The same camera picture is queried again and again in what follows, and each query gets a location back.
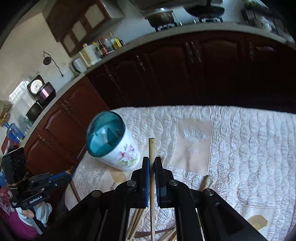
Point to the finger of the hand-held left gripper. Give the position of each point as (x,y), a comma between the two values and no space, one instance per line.
(59,177)
(39,189)

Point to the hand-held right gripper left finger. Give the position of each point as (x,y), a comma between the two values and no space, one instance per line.
(145,185)

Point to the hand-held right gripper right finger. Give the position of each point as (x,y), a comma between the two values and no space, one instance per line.
(159,185)

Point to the light bamboo chopstick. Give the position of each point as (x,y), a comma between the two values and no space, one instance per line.
(152,150)

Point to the pile of wooden chopsticks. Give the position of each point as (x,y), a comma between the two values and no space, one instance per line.
(136,221)

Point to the floral cup with blue lid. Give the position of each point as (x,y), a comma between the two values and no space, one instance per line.
(115,150)

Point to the person's left forearm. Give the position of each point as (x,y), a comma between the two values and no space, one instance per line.
(13,227)

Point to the person's left hand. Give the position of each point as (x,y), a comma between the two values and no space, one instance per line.
(42,213)

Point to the blue water jug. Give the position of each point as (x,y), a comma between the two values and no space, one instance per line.
(14,132)

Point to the black round pot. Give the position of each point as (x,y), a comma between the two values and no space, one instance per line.
(34,111)

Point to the purple rice cooker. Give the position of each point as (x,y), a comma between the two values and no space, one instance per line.
(46,92)

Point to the dial kitchen scale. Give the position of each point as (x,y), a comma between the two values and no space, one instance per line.
(35,85)

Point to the white quilted blanket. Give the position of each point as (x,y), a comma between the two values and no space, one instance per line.
(242,139)

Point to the dark wooden base cabinet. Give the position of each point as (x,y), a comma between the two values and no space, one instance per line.
(173,76)

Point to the white countertop appliance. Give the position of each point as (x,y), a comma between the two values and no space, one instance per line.
(78,64)

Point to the beige box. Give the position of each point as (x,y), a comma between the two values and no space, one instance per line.
(85,58)

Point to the white plastic jug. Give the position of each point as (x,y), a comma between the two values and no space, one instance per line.
(92,52)

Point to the dark sauce bottle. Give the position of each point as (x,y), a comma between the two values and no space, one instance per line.
(103,47)

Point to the grey kitchen countertop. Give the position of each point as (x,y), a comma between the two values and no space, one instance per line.
(138,42)

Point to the gas stove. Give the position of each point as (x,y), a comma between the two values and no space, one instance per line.
(185,24)

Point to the metal cooking pot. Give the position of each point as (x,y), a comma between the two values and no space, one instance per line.
(160,17)

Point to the grey range hood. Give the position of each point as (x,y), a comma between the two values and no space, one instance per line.
(115,11)

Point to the black wok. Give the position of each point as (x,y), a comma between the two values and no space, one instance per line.
(203,9)

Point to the dish rack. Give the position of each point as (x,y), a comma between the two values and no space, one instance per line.
(261,18)

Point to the brown wooden wall cabinet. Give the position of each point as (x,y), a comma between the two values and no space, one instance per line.
(76,25)

